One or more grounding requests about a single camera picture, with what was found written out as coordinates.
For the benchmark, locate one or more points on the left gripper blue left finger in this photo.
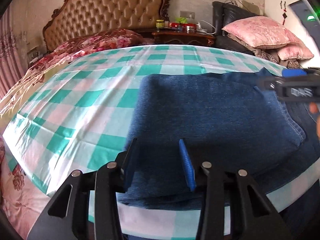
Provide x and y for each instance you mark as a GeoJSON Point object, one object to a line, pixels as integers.
{"type": "Point", "coordinates": [129, 165]}

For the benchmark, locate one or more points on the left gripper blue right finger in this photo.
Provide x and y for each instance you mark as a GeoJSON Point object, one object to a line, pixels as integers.
{"type": "Point", "coordinates": [187, 164]}

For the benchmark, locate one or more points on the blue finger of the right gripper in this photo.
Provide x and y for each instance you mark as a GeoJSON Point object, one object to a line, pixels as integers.
{"type": "Point", "coordinates": [293, 72]}

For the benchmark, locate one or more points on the blue denim jeans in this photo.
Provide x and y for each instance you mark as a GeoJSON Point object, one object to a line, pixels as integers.
{"type": "Point", "coordinates": [225, 118]}

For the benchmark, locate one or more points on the person right hand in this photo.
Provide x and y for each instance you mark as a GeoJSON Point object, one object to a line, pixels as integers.
{"type": "Point", "coordinates": [314, 109]}

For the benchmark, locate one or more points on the small pink satin pillow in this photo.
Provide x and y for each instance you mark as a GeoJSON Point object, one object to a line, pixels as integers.
{"type": "Point", "coordinates": [294, 52]}

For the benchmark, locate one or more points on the plaid beige blanket pile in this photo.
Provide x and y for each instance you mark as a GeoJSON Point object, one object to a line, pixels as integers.
{"type": "Point", "coordinates": [270, 55]}

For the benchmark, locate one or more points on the large pink satin pillow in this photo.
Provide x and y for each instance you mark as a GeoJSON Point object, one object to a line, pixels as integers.
{"type": "Point", "coordinates": [261, 32]}

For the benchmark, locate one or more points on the red chinese knot ornament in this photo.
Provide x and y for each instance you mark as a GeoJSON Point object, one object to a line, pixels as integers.
{"type": "Point", "coordinates": [283, 8]}

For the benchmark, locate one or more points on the green white checkered tablecloth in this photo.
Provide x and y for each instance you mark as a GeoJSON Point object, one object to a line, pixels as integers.
{"type": "Point", "coordinates": [79, 118]}

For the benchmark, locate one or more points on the black leather armchair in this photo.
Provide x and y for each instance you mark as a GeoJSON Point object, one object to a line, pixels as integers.
{"type": "Point", "coordinates": [224, 14]}

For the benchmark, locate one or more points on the dark wooden nightstand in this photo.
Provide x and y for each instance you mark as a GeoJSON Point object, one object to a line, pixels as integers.
{"type": "Point", "coordinates": [183, 38]}

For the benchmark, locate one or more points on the red floral bed quilt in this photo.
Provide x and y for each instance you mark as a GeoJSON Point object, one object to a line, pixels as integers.
{"type": "Point", "coordinates": [50, 62]}

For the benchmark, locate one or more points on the green crumpled bag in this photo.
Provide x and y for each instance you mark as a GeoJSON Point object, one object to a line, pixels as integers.
{"type": "Point", "coordinates": [181, 20]}

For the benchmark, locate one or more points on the yellow lidded jar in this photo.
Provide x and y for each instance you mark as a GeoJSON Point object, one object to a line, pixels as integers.
{"type": "Point", "coordinates": [160, 24]}

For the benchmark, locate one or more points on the pink striped curtain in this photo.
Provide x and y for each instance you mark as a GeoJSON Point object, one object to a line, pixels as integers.
{"type": "Point", "coordinates": [11, 68]}

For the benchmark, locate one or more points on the tufted tan leather headboard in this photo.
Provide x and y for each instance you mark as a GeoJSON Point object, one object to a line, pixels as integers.
{"type": "Point", "coordinates": [80, 18]}

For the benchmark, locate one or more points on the white charger with cable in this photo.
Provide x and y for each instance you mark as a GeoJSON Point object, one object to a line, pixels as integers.
{"type": "Point", "coordinates": [201, 29]}

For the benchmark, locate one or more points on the wall power outlet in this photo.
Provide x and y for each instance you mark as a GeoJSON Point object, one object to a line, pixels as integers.
{"type": "Point", "coordinates": [187, 14]}

